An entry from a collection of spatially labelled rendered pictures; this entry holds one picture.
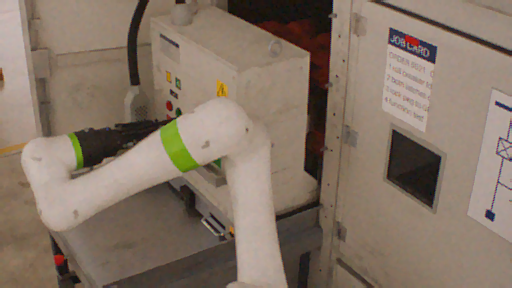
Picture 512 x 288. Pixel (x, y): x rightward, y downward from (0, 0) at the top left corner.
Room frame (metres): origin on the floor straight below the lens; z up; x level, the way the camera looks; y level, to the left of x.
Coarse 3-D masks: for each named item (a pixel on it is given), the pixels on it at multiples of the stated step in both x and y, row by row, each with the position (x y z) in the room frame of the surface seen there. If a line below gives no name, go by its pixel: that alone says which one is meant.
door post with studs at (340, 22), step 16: (336, 0) 1.60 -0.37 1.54; (336, 16) 1.59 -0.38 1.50; (336, 32) 1.59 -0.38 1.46; (336, 48) 1.58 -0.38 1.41; (336, 64) 1.58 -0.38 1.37; (336, 80) 1.58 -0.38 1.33; (336, 96) 1.57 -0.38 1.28; (336, 112) 1.57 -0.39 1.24; (336, 128) 1.57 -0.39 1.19; (336, 144) 1.56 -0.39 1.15; (336, 160) 1.56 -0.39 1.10; (336, 176) 1.55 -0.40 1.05; (320, 208) 1.61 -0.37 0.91; (320, 224) 1.60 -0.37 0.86; (320, 256) 1.58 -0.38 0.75; (320, 272) 1.57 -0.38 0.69
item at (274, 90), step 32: (192, 32) 1.80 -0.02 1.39; (224, 32) 1.79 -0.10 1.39; (256, 32) 1.78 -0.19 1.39; (256, 64) 1.55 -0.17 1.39; (288, 64) 1.59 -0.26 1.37; (256, 96) 1.54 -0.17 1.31; (288, 96) 1.59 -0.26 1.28; (288, 128) 1.59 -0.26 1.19; (288, 160) 1.59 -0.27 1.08; (288, 192) 1.59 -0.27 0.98; (320, 192) 1.65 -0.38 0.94
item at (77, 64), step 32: (32, 0) 2.04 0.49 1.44; (64, 0) 2.08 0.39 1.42; (96, 0) 2.10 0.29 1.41; (128, 0) 2.12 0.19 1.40; (160, 0) 2.14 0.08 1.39; (32, 32) 2.06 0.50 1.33; (64, 32) 2.08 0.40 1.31; (96, 32) 2.10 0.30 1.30; (128, 32) 2.12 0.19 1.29; (32, 64) 2.03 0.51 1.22; (64, 64) 2.06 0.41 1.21; (96, 64) 2.10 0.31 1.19; (128, 64) 2.12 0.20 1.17; (32, 96) 2.02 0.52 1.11; (64, 96) 2.07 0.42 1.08; (96, 96) 2.09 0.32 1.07; (64, 128) 2.07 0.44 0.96; (96, 128) 2.09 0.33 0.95
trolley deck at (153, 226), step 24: (144, 192) 1.83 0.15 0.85; (168, 192) 1.82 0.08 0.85; (96, 216) 1.70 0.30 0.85; (120, 216) 1.69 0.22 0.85; (144, 216) 1.69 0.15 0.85; (168, 216) 1.69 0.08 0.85; (192, 216) 1.68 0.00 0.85; (72, 240) 1.58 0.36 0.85; (96, 240) 1.57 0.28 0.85; (120, 240) 1.57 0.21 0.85; (144, 240) 1.57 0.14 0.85; (168, 240) 1.57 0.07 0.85; (192, 240) 1.56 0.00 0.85; (216, 240) 1.56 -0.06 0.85; (288, 240) 1.54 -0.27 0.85; (312, 240) 1.56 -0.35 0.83; (72, 264) 1.51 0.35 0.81; (96, 264) 1.46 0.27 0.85; (120, 264) 1.46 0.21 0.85; (144, 264) 1.46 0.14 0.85
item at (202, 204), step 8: (176, 184) 1.81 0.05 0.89; (184, 184) 1.76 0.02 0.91; (200, 200) 1.67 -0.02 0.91; (208, 200) 1.65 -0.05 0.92; (200, 208) 1.67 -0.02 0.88; (208, 208) 1.63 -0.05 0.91; (216, 208) 1.60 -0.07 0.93; (216, 216) 1.59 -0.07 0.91; (224, 216) 1.56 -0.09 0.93; (216, 224) 1.59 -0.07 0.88; (224, 224) 1.55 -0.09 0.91; (232, 224) 1.52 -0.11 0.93
